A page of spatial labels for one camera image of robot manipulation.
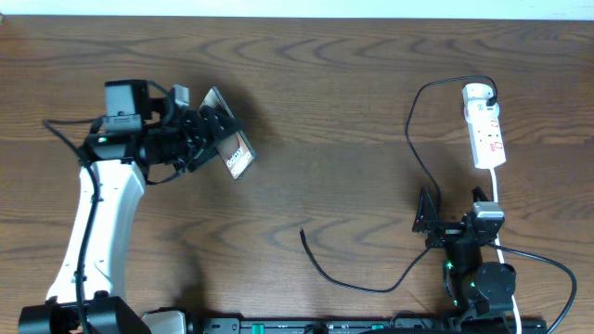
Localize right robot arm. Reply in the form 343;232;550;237
412;187;516;331

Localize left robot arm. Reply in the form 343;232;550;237
18;103;251;333

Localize white USB charger adapter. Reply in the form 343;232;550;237
462;83;494;104

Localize white power strip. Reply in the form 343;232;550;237
464;99;506;170

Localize black right camera cable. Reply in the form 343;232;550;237
484;241;578;334

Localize black camera cable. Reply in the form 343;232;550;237
43;79;187;334
484;241;578;334

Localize white power strip cord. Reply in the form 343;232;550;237
488;167;523;334

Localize black USB charging cable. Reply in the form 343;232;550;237
299;75;499;295

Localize black left camera cable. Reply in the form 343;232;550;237
43;79;187;334

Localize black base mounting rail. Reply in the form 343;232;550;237
199;316;549;334

